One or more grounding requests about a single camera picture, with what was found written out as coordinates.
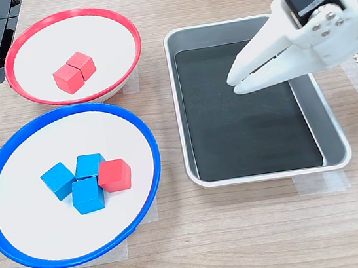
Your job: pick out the blue cube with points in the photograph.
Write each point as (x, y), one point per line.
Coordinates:
(87, 166)
(88, 195)
(58, 183)

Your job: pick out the black tray mat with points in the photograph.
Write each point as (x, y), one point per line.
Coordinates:
(248, 131)

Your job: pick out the steel tray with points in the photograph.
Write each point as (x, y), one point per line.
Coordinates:
(329, 134)

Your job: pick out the red-rimmed white plate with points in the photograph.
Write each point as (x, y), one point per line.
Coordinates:
(39, 50)

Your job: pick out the blue-rimmed white plate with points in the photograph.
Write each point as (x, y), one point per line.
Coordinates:
(27, 210)

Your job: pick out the red cube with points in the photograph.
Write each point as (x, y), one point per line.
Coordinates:
(115, 175)
(67, 79)
(82, 63)

